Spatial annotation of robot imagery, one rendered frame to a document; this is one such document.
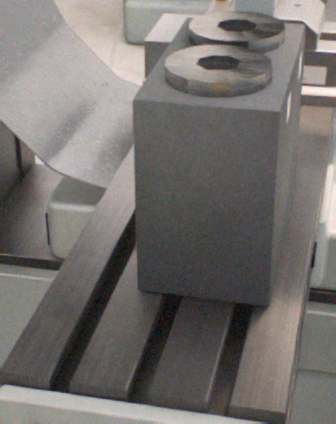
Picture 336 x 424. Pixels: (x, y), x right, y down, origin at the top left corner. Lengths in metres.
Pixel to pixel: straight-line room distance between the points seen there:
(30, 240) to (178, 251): 0.53
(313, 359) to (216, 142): 0.56
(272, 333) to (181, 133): 0.19
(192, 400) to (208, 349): 0.06
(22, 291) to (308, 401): 0.42
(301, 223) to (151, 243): 0.20
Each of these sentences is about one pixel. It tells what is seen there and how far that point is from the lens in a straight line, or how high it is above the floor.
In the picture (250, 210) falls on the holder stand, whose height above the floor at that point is 1.03.
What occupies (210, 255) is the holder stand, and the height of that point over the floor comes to 0.98.
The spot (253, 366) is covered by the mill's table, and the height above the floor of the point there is 0.94.
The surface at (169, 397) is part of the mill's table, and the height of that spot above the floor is 0.94.
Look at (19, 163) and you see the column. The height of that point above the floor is 0.76.
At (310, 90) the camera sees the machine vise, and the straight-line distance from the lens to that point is 1.21.
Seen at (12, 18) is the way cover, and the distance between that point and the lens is 1.28.
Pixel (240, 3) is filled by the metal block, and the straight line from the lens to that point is 1.22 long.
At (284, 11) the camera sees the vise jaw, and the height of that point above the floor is 1.05.
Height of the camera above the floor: 1.40
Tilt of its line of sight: 29 degrees down
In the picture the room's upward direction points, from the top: straight up
